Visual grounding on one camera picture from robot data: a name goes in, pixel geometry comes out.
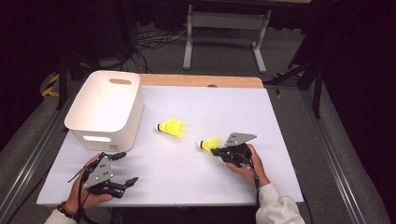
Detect grey metal desk frame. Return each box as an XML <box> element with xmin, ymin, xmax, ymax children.
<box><xmin>182</xmin><ymin>4</ymin><xmax>273</xmax><ymax>75</ymax></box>

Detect wooden table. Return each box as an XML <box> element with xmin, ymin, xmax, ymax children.
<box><xmin>138</xmin><ymin>73</ymin><xmax>265</xmax><ymax>90</ymax></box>

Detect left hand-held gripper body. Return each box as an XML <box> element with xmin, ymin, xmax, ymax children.
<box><xmin>82</xmin><ymin>152</ymin><xmax>127</xmax><ymax>199</ymax></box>

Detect person's left hand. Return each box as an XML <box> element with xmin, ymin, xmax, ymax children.
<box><xmin>65</xmin><ymin>154</ymin><xmax>114</xmax><ymax>214</ymax></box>

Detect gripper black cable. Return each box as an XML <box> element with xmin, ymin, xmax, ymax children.
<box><xmin>75</xmin><ymin>167</ymin><xmax>92</xmax><ymax>224</ymax></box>
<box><xmin>239</xmin><ymin>155</ymin><xmax>262</xmax><ymax>208</ymax></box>

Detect yellow black hazard tape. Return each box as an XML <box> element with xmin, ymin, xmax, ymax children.
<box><xmin>41</xmin><ymin>73</ymin><xmax>61</xmax><ymax>98</ymax></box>

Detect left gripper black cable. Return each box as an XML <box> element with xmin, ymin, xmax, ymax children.
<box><xmin>75</xmin><ymin>167</ymin><xmax>92</xmax><ymax>224</ymax></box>

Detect white plastic bin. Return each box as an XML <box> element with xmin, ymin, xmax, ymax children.
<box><xmin>64</xmin><ymin>70</ymin><xmax>145</xmax><ymax>153</ymax></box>

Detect dark bead bracelet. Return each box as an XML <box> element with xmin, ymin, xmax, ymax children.
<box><xmin>56</xmin><ymin>201</ymin><xmax>78</xmax><ymax>219</ymax></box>

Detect yellow shuttlecock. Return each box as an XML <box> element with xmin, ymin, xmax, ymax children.
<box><xmin>154</xmin><ymin>118</ymin><xmax>187</xmax><ymax>139</ymax></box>
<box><xmin>196</xmin><ymin>136</ymin><xmax>223</xmax><ymax>153</ymax></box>

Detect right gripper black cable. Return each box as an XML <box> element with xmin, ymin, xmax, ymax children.
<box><xmin>239</xmin><ymin>155</ymin><xmax>262</xmax><ymax>208</ymax></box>

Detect black floor cables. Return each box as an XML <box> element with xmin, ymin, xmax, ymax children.
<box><xmin>134</xmin><ymin>27</ymin><xmax>188</xmax><ymax>74</ymax></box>

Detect black metal stand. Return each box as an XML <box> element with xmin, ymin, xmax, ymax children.
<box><xmin>264</xmin><ymin>60</ymin><xmax>325</xmax><ymax>119</ymax></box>
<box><xmin>55</xmin><ymin>50</ymin><xmax>102</xmax><ymax>110</ymax></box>

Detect aluminium floor rail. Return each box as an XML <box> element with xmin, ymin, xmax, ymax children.
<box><xmin>298</xmin><ymin>89</ymin><xmax>370</xmax><ymax>224</ymax></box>
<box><xmin>0</xmin><ymin>82</ymin><xmax>82</xmax><ymax>220</ymax></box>

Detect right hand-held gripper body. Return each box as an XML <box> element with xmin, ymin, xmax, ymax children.
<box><xmin>218</xmin><ymin>133</ymin><xmax>258</xmax><ymax>167</ymax></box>

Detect white board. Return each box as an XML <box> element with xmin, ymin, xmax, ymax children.
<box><xmin>36</xmin><ymin>85</ymin><xmax>304</xmax><ymax>208</ymax></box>

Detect person's right hand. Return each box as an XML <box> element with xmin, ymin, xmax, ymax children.
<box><xmin>226</xmin><ymin>144</ymin><xmax>271</xmax><ymax>188</ymax></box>

